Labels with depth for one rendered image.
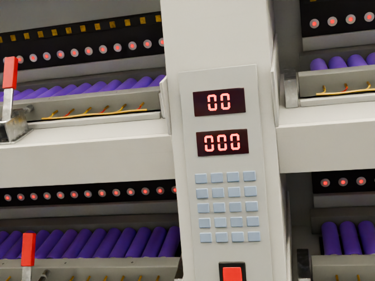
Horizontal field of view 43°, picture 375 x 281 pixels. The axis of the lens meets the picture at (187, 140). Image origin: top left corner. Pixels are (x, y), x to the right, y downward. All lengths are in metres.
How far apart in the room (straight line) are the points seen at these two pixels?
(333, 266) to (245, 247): 0.11
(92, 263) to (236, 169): 0.22
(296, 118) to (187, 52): 0.11
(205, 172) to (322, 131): 0.11
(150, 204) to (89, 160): 0.18
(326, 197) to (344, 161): 0.17
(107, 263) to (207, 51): 0.27
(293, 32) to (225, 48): 0.21
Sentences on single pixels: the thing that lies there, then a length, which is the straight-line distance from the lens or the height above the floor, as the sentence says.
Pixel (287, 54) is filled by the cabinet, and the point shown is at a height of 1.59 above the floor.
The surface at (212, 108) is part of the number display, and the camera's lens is 0.42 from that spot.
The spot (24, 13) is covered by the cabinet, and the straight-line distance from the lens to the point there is 0.74.
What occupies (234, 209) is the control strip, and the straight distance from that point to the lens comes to 0.43.
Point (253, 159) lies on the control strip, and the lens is 0.42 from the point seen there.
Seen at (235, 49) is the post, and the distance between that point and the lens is 0.42.
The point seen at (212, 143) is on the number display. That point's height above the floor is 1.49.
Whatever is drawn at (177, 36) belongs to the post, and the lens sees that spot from 0.44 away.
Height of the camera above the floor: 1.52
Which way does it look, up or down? 3 degrees down
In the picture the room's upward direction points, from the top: 5 degrees counter-clockwise
